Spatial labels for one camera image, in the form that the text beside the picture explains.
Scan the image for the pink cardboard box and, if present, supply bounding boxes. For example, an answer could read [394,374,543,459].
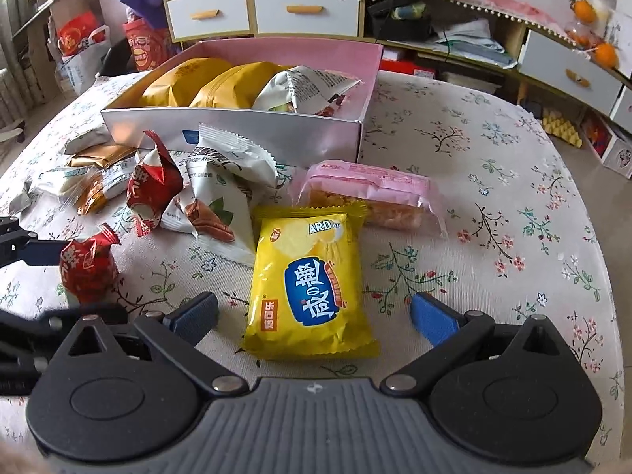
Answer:
[102,36,382,167]

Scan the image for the yellow snack bag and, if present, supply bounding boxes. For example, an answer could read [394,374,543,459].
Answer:
[138,58,232,107]
[190,61,290,109]

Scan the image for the right white drawer cabinet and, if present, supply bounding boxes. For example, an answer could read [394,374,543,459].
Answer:
[519,29,631,133]

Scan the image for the white drawer cabinet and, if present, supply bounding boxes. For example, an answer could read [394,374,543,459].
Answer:
[163,0,363,43]
[519,29,631,133]

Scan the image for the orange fruit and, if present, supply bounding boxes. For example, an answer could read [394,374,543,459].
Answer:
[593,43,619,70]

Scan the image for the red snack packet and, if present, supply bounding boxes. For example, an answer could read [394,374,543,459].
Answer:
[126,130,183,237]
[59,224,120,307]

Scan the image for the gold snack bar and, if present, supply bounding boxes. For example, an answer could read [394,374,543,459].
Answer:
[68,143,136,169]

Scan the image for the white nut snack packet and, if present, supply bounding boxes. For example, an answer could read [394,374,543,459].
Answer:
[161,124,277,267]

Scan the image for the yellow biscuit packet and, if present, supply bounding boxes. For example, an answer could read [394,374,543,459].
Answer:
[242,202,380,361]

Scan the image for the white plastic shopping bag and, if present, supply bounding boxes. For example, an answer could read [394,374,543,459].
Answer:
[56,24,111,95]

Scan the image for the floral tablecloth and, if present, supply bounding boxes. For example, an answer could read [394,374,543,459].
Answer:
[19,72,628,463]

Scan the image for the red gift bag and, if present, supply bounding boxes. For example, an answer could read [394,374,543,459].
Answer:
[123,18,173,72]

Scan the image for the pink cracker pack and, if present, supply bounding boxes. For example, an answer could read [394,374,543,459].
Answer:
[288,160,448,237]

